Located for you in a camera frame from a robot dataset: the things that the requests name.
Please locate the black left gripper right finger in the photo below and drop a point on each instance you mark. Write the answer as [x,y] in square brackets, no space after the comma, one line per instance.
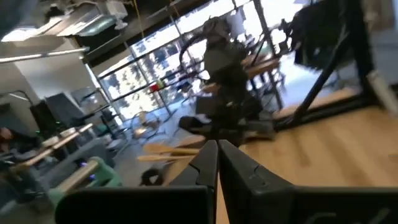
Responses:
[245,180]

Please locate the wooden room table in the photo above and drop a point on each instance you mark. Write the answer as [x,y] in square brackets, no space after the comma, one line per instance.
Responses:
[264,63]

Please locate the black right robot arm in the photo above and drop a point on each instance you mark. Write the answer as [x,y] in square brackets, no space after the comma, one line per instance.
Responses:
[224,62]

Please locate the person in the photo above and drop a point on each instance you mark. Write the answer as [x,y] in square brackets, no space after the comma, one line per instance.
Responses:
[6,137]

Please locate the black aluminium table frame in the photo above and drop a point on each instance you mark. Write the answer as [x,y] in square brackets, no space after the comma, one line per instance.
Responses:
[317,82]

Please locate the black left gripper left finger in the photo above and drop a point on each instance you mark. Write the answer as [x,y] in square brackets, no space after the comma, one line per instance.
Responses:
[199,174]

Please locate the wooden slotted spatula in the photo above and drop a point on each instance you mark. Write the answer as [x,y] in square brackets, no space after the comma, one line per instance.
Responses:
[161,148]

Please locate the teal steel box grater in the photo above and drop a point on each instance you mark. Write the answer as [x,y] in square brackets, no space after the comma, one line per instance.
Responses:
[107,174]

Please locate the oval slotted wooden spoon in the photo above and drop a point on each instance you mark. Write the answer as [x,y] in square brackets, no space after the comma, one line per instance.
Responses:
[155,158]

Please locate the clear plastic bin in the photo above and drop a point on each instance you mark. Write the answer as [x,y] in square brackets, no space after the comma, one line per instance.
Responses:
[155,133]

